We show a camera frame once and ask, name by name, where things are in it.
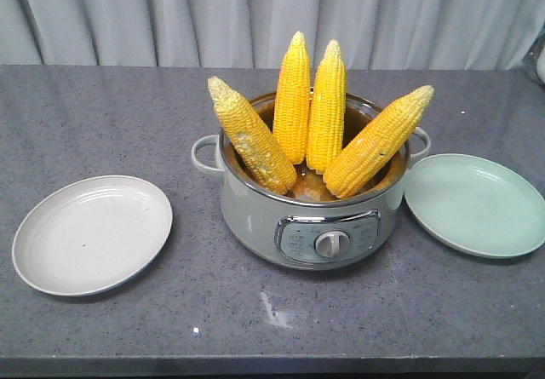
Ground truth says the pale-tipped corn cob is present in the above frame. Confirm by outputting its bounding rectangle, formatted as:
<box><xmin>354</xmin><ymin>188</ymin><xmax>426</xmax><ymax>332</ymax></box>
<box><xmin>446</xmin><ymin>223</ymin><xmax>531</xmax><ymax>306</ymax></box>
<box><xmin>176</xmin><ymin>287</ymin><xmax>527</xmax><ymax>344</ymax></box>
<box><xmin>207</xmin><ymin>76</ymin><xmax>297</xmax><ymax>195</ymax></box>

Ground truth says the yellow corn cob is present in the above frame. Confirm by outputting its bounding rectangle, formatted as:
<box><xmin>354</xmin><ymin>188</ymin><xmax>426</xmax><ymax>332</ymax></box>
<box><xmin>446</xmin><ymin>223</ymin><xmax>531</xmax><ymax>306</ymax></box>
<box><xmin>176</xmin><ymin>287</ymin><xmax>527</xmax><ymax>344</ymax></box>
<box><xmin>306</xmin><ymin>39</ymin><xmax>347</xmax><ymax>175</ymax></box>
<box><xmin>272</xmin><ymin>32</ymin><xmax>311</xmax><ymax>164</ymax></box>

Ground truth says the orange-yellow corn cob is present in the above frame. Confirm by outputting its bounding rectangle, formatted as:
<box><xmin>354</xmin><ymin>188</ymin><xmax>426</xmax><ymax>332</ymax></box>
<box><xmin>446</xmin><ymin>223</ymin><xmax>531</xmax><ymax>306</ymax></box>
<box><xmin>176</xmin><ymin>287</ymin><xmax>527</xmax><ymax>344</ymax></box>
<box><xmin>323</xmin><ymin>85</ymin><xmax>434</xmax><ymax>198</ymax></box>

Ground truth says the sage green electric cooker pot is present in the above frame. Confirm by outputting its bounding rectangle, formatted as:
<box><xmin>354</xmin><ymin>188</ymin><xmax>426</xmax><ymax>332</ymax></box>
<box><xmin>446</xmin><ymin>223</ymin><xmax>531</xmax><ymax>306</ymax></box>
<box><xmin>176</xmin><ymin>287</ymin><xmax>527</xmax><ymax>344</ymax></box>
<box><xmin>190</xmin><ymin>90</ymin><xmax>432</xmax><ymax>271</ymax></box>

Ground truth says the white round plate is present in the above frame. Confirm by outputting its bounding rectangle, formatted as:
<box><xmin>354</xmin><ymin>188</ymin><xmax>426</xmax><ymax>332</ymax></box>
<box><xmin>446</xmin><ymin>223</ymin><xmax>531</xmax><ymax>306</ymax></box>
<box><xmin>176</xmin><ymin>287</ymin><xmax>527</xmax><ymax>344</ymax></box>
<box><xmin>12</xmin><ymin>175</ymin><xmax>173</xmax><ymax>297</ymax></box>

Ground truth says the light green round plate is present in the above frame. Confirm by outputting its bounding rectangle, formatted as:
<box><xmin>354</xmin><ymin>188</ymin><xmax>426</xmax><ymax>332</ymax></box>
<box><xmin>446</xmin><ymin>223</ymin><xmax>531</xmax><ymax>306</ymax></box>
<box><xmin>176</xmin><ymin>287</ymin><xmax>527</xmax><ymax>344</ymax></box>
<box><xmin>404</xmin><ymin>153</ymin><xmax>544</xmax><ymax>259</ymax></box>

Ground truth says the grey pleated curtain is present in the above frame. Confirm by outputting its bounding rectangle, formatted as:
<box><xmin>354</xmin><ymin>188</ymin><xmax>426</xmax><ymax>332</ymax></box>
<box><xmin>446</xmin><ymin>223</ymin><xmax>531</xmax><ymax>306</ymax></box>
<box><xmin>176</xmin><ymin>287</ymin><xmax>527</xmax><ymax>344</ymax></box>
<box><xmin>1</xmin><ymin>0</ymin><xmax>544</xmax><ymax>70</ymax></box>

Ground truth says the white blender appliance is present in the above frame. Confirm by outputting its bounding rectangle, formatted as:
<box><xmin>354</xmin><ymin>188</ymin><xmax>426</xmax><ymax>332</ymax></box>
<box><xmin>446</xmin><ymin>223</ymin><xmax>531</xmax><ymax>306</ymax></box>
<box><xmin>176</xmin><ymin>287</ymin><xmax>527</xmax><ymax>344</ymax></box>
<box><xmin>523</xmin><ymin>29</ymin><xmax>544</xmax><ymax>86</ymax></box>

